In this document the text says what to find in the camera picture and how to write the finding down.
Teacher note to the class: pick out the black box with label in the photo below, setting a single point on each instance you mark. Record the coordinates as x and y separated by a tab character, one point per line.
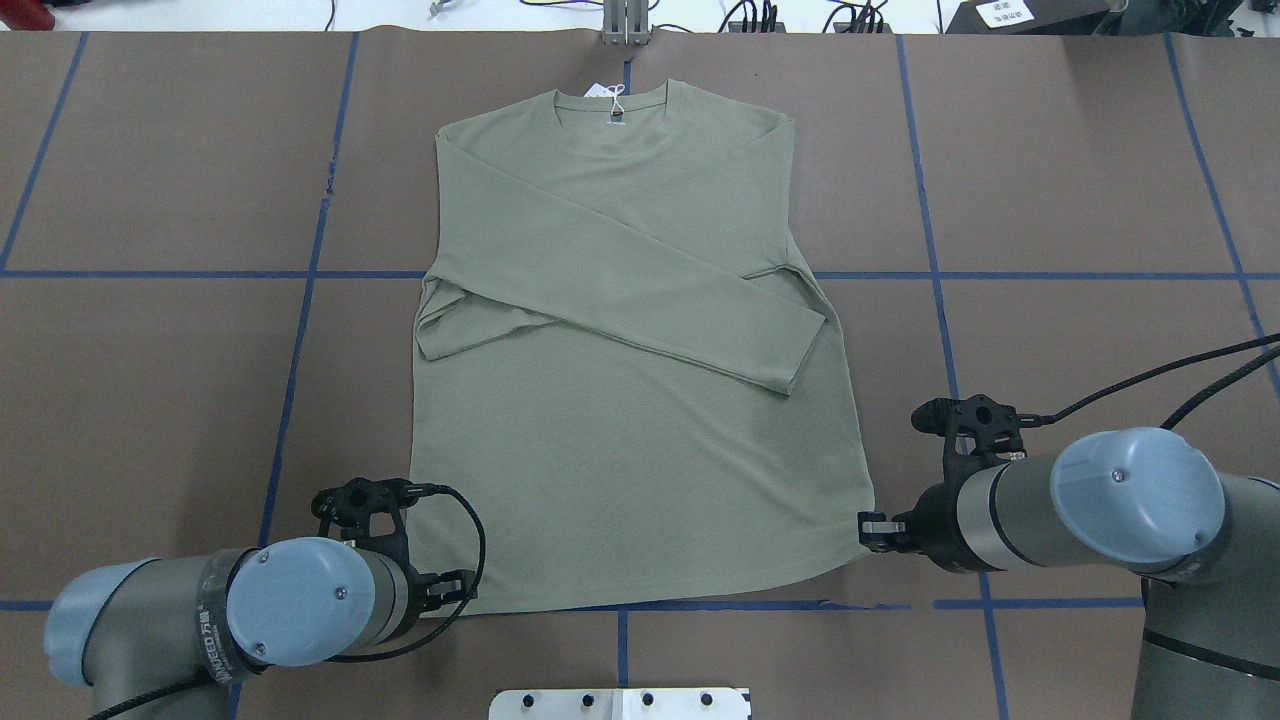
1009	18

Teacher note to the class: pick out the white metal base plate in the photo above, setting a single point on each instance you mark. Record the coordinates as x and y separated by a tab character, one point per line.
623	703

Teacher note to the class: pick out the white neck hang tag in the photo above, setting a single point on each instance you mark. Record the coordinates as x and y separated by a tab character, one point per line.
616	114

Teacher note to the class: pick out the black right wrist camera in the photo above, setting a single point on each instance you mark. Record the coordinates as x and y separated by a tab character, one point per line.
977	432

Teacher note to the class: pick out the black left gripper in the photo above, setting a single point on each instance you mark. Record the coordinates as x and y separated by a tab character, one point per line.
417	592

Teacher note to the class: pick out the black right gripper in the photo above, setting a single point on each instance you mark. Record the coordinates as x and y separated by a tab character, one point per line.
933	526

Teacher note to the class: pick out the olive green long-sleeve shirt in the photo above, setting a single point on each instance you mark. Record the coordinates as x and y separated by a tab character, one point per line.
623	361

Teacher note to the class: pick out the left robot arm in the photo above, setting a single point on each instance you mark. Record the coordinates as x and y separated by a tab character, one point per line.
168	638

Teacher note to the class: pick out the red object at corner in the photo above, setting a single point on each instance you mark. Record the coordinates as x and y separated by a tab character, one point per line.
26	15

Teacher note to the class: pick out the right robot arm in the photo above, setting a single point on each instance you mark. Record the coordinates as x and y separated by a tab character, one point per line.
1205	544

